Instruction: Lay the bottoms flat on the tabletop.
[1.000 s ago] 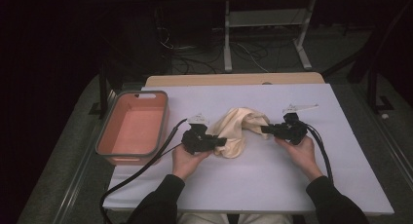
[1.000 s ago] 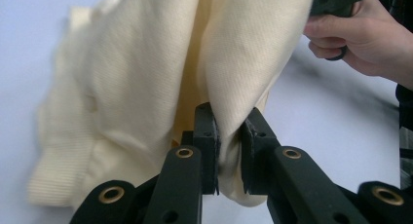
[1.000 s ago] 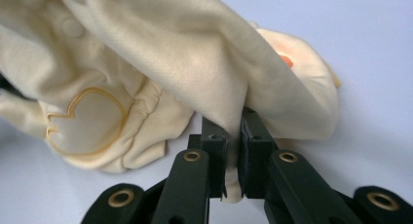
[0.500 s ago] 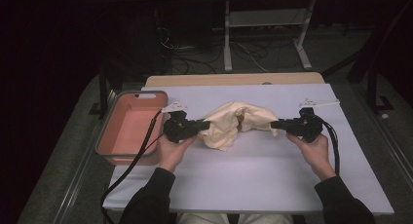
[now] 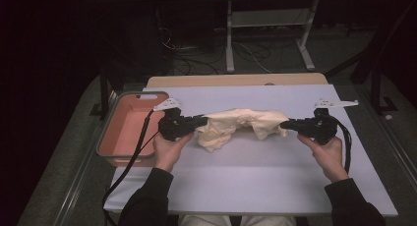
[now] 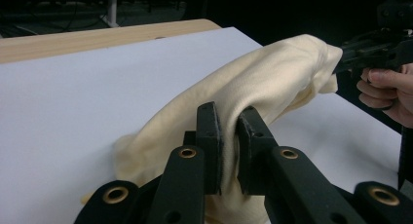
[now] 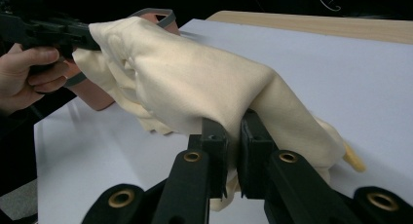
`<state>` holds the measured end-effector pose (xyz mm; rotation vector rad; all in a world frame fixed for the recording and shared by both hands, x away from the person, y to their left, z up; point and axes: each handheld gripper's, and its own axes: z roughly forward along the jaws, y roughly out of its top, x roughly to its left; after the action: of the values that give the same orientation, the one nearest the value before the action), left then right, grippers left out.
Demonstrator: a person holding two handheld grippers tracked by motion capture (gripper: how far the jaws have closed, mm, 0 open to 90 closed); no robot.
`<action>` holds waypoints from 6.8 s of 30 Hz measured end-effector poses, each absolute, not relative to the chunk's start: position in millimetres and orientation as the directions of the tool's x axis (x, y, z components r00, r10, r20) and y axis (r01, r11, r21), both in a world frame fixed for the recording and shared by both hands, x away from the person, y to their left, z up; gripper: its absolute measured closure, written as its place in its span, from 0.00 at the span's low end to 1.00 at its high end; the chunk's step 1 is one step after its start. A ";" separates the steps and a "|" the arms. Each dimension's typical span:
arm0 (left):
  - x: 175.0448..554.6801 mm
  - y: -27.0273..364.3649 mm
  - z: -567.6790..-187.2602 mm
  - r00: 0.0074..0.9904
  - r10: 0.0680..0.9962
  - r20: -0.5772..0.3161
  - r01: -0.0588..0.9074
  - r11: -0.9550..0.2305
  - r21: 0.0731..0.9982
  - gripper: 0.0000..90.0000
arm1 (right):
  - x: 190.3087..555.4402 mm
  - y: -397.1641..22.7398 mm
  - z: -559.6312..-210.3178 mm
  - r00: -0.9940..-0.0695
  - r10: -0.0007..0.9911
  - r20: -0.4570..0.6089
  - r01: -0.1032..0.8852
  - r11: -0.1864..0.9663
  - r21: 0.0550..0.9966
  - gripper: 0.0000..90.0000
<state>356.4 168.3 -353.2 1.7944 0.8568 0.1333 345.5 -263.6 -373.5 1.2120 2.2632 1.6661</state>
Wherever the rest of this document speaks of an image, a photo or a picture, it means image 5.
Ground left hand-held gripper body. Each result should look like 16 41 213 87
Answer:
152 97 198 142

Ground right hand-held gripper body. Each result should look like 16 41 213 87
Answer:
296 97 360 146

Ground cream baby garment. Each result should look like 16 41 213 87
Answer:
195 107 290 153

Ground pink plastic basket grey rim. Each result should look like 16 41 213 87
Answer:
95 90 171 168

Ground person's left hand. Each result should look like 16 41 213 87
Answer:
151 132 195 174

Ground person's right hand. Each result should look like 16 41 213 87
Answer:
297 134 350 184

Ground black metal stand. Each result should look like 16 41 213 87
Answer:
370 65 399 115
89 65 114 121

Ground white metal stand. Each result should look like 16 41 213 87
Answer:
225 0 321 74

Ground person's legs light trousers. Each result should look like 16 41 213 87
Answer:
177 214 298 226

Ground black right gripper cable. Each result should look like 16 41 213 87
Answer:
333 117 353 175

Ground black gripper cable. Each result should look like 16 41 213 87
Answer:
333 117 353 175
101 109 159 226

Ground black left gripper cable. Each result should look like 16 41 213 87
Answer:
101 109 159 226

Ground tangle of floor cables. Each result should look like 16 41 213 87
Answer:
156 26 273 76

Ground metal floor rail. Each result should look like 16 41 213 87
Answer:
358 84 417 186
52 91 119 226

